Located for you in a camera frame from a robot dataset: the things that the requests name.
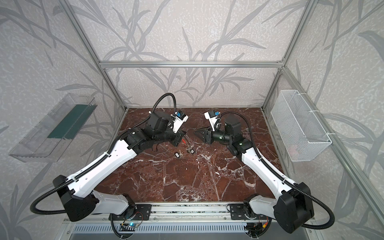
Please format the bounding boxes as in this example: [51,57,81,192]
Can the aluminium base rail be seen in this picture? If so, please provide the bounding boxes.
[62,201,316,224]

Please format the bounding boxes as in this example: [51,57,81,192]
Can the aluminium frame profiles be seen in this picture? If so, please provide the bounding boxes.
[59,1,384,224]

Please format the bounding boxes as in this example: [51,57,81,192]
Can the left circuit board with wires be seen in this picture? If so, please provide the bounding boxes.
[118,222,142,233]

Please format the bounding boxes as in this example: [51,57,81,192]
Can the right wiring bundle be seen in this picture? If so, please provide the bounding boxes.
[245,220,272,238]

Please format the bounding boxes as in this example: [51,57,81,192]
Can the left black corrugated cable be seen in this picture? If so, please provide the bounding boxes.
[29,92,178,216]

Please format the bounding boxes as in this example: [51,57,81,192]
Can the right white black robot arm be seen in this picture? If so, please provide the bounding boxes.
[195,111,315,233]

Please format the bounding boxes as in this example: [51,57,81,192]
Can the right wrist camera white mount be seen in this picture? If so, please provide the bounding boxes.
[204,111,221,132]

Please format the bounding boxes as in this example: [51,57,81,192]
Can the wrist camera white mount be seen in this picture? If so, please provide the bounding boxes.
[173,110,189,133]
[204,111,221,132]

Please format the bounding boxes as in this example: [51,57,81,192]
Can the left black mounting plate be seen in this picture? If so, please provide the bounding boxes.
[121,204,152,221]

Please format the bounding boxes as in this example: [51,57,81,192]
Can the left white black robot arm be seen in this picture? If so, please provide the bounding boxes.
[58,111,189,222]

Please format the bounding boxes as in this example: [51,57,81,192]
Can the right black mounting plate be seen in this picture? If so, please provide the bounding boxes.
[227,204,256,221]

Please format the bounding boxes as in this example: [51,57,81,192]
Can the black mounting plate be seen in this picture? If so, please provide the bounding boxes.
[121,204,152,221]
[227,204,256,221]

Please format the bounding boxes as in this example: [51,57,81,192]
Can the black corrugated cable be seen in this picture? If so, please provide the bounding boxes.
[218,110,336,230]
[29,92,178,216]

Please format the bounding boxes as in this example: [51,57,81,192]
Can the right black corrugated cable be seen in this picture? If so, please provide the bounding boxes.
[218,110,336,230]

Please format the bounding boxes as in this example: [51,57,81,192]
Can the white wire mesh basket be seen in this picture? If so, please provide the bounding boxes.
[271,90,332,162]

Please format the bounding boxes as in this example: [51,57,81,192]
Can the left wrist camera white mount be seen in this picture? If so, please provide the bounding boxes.
[173,110,189,133]

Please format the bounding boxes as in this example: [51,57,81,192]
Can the metal keyring plate red handle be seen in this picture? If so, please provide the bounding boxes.
[181,138,193,154]

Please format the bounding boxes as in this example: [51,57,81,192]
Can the clear plastic wall bin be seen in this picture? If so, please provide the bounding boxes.
[9,94,97,163]

